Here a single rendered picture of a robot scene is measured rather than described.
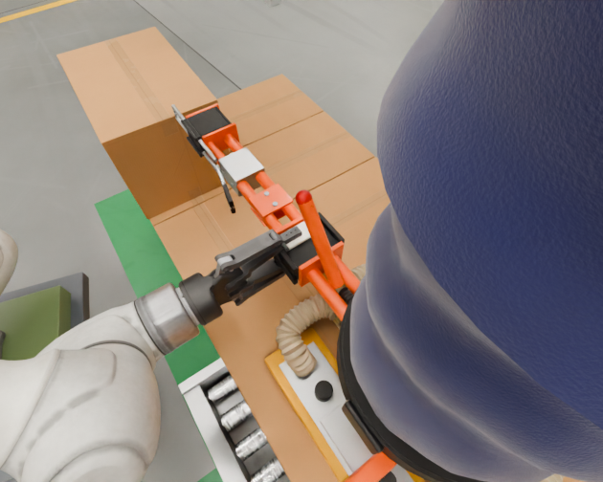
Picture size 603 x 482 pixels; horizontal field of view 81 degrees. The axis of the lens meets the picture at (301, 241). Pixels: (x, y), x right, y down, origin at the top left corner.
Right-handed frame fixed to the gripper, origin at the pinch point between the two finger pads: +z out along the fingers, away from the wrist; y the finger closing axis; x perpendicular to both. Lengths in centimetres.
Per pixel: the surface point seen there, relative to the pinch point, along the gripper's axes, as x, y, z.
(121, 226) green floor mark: -134, 120, -38
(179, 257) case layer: -55, 66, -18
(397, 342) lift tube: 24.6, -30.0, -10.3
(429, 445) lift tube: 30.2, -20.9, -9.8
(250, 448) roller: 14, 66, -27
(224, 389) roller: -4, 66, -26
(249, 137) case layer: -99, 66, 37
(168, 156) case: -79, 41, -4
